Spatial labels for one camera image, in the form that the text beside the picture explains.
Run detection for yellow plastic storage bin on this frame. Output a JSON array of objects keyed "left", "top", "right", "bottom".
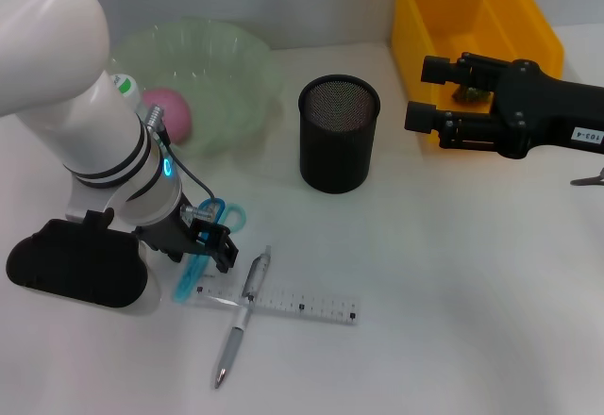
[{"left": 390, "top": 0, "right": 565, "bottom": 146}]

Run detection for silver ballpoint pen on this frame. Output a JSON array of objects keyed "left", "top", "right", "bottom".
[{"left": 210, "top": 244, "right": 274, "bottom": 390}]

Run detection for blue sheathed scissors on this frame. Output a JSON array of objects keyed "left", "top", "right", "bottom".
[{"left": 170, "top": 196, "right": 248, "bottom": 305}]

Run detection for black mesh pen holder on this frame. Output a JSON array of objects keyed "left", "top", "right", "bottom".
[{"left": 297, "top": 74, "right": 382, "bottom": 195}]

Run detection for green plastic wrapper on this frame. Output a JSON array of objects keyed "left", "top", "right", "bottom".
[{"left": 450, "top": 82, "right": 495, "bottom": 105}]

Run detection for right gripper cable with connector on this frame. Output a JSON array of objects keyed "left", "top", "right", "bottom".
[{"left": 569, "top": 166, "right": 604, "bottom": 187}]

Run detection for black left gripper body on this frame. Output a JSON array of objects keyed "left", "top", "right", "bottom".
[{"left": 134, "top": 206, "right": 210, "bottom": 264}]

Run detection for pink toy peach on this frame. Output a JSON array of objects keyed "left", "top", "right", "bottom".
[{"left": 142, "top": 87, "right": 194, "bottom": 145}]

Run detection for transparent plastic ruler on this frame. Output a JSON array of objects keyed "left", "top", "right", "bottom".
[{"left": 193, "top": 281, "right": 362, "bottom": 327}]

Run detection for clear green-labelled water bottle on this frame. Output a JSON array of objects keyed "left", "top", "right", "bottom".
[{"left": 109, "top": 72, "right": 143, "bottom": 110}]

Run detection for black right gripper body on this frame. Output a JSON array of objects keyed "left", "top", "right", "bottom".
[{"left": 489, "top": 58, "right": 604, "bottom": 160}]

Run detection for translucent green plastic fruit bowl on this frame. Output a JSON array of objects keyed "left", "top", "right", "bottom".
[{"left": 107, "top": 17, "right": 284, "bottom": 158}]

